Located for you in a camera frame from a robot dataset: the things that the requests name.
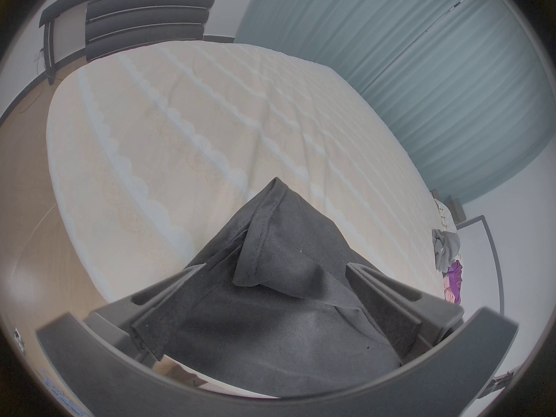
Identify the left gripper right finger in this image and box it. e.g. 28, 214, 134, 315
345, 262, 465, 366

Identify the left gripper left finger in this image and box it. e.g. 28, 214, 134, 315
85, 263, 208, 368

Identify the black T-shirt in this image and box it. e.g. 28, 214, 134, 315
161, 178, 402, 398

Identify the pile of clothes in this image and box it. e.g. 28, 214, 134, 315
442, 261, 464, 305

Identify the bed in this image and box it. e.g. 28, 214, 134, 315
45, 42, 504, 396

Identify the grey garment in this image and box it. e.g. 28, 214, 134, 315
431, 228, 461, 272

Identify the white printed pillow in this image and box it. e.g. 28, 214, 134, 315
434, 199, 457, 233

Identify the grey bedside table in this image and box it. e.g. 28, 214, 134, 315
430, 189, 465, 222

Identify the blue-green curtain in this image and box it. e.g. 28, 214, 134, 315
235, 0, 556, 205

